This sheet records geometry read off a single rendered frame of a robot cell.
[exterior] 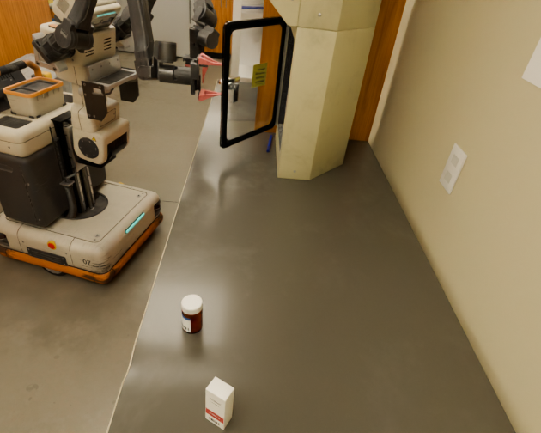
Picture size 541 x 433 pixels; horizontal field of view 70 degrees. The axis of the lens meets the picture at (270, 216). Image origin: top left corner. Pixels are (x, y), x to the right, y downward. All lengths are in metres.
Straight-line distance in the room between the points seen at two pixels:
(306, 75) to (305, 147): 0.23
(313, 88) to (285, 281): 0.58
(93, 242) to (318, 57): 1.44
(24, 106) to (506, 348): 2.01
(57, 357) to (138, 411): 1.32
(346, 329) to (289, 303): 0.13
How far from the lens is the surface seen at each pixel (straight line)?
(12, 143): 2.04
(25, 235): 2.31
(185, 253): 0.99
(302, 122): 1.24
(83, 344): 2.06
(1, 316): 2.31
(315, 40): 1.17
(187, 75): 1.37
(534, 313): 0.87
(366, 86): 1.63
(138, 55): 1.44
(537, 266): 0.86
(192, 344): 0.81
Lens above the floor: 1.60
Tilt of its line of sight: 36 degrees down
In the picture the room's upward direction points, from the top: 7 degrees clockwise
